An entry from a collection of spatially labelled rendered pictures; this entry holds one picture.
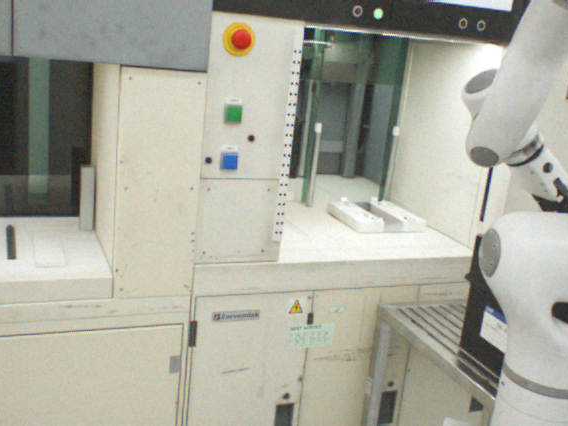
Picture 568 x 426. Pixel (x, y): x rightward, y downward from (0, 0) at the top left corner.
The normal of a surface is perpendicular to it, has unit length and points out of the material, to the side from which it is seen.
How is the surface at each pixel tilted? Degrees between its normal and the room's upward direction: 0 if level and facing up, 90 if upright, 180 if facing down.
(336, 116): 90
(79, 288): 90
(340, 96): 90
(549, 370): 90
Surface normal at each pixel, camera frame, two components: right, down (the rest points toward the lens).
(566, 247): 0.14, -0.28
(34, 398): 0.37, 0.28
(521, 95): -0.16, 0.12
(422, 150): -0.92, 0.00
